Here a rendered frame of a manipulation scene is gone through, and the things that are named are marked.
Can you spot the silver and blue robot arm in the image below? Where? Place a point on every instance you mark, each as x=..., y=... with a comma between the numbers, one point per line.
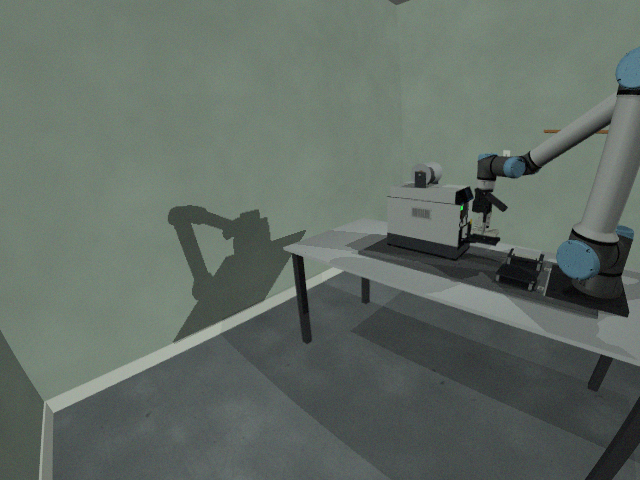
x=589, y=250

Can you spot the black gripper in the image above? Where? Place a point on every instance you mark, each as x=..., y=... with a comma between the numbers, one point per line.
x=481, y=205

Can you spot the grey cylinder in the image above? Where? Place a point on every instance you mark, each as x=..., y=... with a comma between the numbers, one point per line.
x=433, y=171

